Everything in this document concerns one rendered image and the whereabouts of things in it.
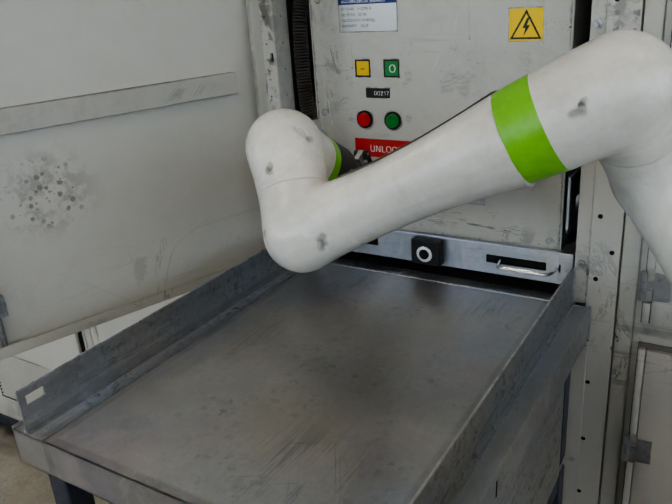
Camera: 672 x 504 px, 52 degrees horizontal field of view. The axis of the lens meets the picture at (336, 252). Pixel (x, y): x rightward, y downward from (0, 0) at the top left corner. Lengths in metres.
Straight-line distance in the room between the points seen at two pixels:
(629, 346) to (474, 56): 0.56
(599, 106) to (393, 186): 0.24
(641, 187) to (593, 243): 0.36
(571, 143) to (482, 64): 0.50
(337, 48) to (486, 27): 0.29
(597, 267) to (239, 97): 0.74
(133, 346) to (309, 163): 0.42
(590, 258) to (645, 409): 0.27
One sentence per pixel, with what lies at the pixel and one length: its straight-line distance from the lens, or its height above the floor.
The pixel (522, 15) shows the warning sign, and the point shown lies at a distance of 1.21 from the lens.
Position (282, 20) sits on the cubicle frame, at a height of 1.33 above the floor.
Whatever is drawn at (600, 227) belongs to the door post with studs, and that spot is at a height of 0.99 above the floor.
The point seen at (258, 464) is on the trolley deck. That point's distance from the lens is 0.89.
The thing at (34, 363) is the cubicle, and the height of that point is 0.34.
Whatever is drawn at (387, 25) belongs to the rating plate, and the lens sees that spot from 1.31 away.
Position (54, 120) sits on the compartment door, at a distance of 1.24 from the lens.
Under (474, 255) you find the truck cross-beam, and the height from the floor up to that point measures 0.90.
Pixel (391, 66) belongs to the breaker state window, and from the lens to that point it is 1.31.
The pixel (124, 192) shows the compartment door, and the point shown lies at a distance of 1.32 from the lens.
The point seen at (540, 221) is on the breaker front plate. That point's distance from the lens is 1.27.
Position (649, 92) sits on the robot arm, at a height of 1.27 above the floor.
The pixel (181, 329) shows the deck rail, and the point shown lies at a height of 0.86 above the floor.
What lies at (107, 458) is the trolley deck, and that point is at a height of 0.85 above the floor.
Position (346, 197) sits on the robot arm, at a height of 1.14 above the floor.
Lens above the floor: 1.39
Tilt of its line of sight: 21 degrees down
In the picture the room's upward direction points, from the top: 4 degrees counter-clockwise
